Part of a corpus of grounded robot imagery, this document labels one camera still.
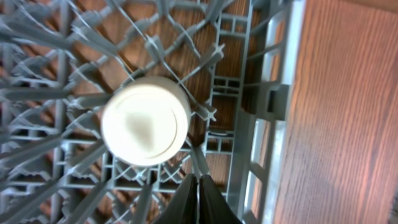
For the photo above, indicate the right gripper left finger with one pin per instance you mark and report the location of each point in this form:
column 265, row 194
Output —
column 182, row 208

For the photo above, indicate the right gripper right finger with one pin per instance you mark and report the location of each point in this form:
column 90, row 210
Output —
column 213, row 207

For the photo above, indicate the small white cup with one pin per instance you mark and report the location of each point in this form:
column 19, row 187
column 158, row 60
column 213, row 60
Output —
column 146, row 123

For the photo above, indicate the grey dishwasher rack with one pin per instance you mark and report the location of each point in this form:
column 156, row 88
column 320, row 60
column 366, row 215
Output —
column 62, row 61

